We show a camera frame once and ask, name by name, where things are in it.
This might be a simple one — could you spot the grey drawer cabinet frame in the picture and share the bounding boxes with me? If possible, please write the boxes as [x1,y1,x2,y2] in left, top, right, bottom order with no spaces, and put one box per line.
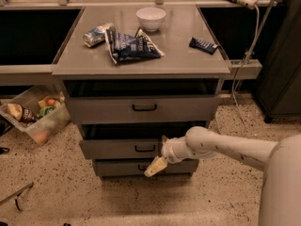
[53,5,230,178]

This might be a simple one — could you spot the blue chip bag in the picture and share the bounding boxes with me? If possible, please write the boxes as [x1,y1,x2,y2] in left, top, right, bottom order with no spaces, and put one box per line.
[105,28,165,64]

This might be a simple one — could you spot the white power cable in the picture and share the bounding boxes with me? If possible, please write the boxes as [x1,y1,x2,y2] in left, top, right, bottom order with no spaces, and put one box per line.
[230,4,261,137]

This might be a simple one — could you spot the clear plastic storage bin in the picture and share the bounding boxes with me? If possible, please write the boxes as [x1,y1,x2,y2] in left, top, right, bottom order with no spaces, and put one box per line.
[0,85,70,145]

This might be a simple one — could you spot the white ceramic bowl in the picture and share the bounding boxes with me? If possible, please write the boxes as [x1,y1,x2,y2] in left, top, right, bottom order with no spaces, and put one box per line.
[136,8,166,32]

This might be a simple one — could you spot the crushed silver soda can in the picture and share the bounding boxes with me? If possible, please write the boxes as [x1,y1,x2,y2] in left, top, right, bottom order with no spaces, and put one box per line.
[83,23,116,47]

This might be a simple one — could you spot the green packet in bin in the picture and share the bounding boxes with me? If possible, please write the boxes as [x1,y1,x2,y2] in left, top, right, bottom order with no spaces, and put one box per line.
[39,106,55,117]

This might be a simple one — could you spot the dark blue snack bar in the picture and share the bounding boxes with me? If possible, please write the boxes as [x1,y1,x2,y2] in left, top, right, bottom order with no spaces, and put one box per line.
[189,38,218,55]

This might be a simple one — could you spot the grey bottom drawer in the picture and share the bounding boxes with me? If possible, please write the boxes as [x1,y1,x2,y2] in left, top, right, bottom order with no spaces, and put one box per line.
[92,158,199,177]

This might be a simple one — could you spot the dark cabinet on right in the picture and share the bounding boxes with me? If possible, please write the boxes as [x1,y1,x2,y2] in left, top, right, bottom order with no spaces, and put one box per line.
[255,0,301,123]

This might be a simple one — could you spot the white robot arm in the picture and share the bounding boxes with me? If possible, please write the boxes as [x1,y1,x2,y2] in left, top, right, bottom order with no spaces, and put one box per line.
[145,126,301,226]

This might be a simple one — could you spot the orange fruit in bin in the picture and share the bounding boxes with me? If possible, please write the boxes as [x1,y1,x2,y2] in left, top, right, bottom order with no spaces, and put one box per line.
[47,98,55,106]

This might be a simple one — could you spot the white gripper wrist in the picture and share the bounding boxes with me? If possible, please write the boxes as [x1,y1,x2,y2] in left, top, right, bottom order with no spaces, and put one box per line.
[144,135,192,177]

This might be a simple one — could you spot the brown snack bag in bin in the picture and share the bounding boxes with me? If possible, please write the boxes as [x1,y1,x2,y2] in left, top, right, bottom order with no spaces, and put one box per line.
[8,104,37,124]

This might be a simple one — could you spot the grey drawer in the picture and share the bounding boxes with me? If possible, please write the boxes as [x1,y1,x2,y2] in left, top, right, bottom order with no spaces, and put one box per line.
[92,158,199,177]
[64,78,219,124]
[80,121,206,160]

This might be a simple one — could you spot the grey top drawer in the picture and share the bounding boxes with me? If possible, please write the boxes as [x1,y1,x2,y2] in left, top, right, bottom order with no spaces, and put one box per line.
[64,78,219,124]

